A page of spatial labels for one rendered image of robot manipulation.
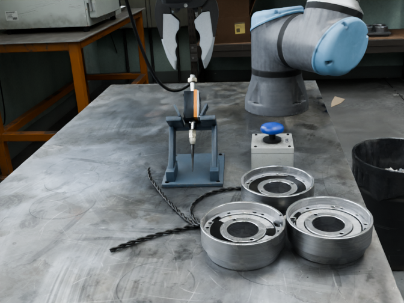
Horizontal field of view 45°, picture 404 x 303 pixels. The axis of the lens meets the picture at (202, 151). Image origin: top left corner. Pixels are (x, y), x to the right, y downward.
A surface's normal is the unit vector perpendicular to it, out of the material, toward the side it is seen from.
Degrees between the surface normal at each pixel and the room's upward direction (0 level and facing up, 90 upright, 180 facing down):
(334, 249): 90
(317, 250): 90
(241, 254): 90
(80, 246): 0
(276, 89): 72
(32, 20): 90
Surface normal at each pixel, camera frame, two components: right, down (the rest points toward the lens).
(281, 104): -0.02, 0.08
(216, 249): -0.65, 0.32
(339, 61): 0.56, 0.38
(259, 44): -0.81, 0.26
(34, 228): -0.05, -0.92
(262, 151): -0.11, 0.38
